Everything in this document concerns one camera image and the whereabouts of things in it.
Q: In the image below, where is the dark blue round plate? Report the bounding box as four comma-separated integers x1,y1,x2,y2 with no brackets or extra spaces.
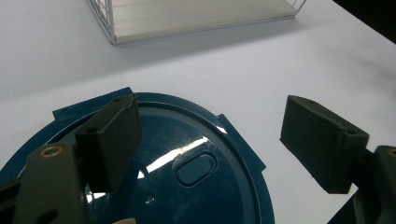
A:
0,87,276,224

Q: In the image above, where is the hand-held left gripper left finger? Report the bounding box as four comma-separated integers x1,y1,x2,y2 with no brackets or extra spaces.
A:
12,92,143,224

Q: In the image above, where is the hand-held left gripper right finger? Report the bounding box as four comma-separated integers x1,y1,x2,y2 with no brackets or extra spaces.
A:
279,94,396,224

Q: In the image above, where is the clear plastic container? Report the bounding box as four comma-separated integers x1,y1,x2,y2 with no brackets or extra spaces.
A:
86,0,307,46

